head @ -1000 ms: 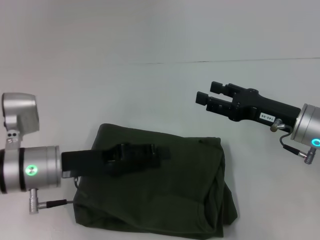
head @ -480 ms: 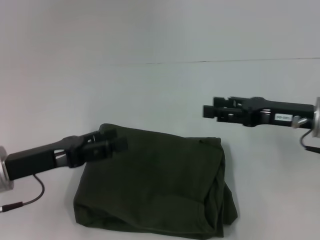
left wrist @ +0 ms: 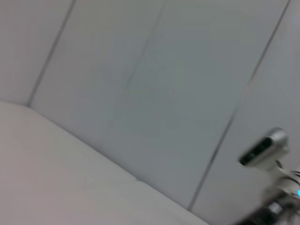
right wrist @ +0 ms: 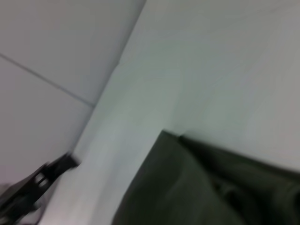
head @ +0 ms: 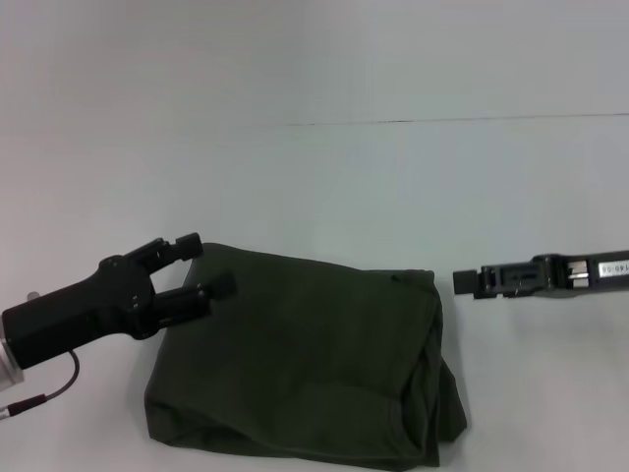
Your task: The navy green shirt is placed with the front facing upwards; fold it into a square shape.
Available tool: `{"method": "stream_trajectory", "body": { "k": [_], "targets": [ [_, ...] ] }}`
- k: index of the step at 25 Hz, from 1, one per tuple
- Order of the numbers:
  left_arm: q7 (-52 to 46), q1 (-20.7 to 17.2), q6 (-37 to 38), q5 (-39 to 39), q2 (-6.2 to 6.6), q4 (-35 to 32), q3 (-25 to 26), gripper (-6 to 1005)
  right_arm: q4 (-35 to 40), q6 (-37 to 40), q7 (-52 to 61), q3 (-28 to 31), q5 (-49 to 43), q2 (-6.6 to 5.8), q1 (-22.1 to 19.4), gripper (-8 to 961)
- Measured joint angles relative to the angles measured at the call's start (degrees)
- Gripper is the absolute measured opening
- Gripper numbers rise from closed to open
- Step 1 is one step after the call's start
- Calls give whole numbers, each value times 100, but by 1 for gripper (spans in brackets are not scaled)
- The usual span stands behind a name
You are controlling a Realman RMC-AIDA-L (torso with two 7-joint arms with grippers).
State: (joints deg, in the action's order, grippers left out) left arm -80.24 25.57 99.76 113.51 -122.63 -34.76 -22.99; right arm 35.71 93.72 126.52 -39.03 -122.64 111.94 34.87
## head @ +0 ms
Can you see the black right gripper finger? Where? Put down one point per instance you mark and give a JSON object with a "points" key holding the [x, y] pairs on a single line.
{"points": [[496, 281]]}

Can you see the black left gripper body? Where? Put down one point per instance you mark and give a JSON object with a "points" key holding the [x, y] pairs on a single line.
{"points": [[78, 314]]}

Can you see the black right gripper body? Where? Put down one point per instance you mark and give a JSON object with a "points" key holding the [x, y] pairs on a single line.
{"points": [[585, 273]]}

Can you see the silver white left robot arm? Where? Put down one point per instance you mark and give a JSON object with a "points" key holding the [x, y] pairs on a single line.
{"points": [[9, 366]]}

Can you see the dark green FREE T-shirt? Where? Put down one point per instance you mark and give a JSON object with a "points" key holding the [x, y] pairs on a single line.
{"points": [[304, 354]]}

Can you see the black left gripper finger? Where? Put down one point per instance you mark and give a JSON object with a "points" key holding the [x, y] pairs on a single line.
{"points": [[191, 302], [167, 251]]}

